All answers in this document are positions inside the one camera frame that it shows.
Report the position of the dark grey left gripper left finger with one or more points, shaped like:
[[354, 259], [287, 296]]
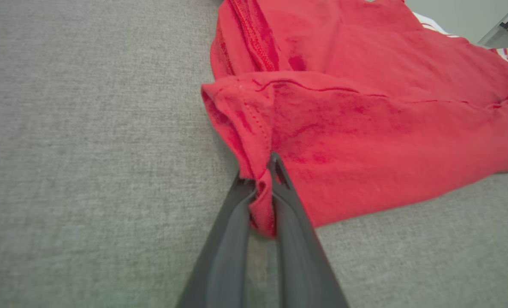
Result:
[[224, 265]]

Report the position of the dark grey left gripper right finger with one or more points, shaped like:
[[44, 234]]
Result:
[[301, 256]]

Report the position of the red jersey with black lettering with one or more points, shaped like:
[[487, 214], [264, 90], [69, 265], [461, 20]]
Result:
[[365, 128]]

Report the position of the grey fabric sofa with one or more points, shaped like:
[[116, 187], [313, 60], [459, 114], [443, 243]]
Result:
[[87, 149]]

